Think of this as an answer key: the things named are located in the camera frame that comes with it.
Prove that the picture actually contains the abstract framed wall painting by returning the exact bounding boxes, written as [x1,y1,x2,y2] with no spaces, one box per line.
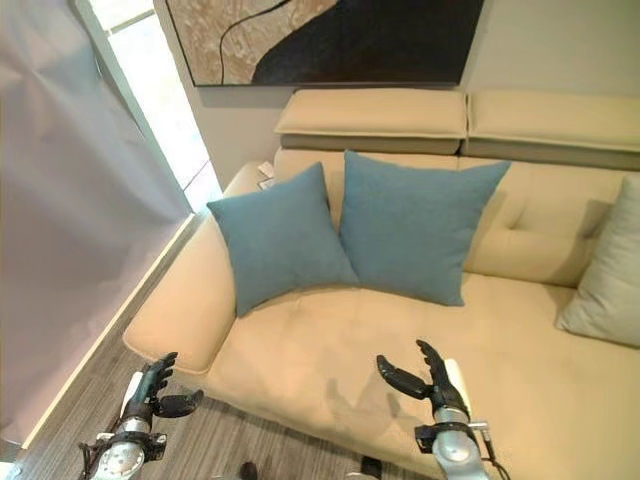
[163,0,487,89]

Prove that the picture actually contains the beige leather sofa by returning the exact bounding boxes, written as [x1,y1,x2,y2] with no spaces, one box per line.
[122,88,640,479]

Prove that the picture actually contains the large blue cushion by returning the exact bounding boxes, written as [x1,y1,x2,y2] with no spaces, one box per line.
[338,149,512,308]

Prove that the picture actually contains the beige sofa headrest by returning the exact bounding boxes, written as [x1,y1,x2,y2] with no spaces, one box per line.
[459,89,640,172]
[273,88,468,157]

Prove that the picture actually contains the pale grey curtain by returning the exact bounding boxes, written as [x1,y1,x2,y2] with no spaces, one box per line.
[0,0,194,449]

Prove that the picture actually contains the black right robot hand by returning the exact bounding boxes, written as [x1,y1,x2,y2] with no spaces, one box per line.
[375,339,472,416]

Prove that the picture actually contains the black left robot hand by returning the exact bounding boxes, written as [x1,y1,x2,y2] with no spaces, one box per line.
[121,351,205,422]

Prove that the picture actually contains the pale grey-green cushion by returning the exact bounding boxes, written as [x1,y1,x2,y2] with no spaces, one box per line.
[555,175,640,349]

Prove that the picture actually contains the small blue cushion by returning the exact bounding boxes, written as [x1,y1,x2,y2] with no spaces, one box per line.
[206,161,360,318]

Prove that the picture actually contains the small items on sofa armrest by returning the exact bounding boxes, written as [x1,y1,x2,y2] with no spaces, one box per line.
[255,160,277,191]

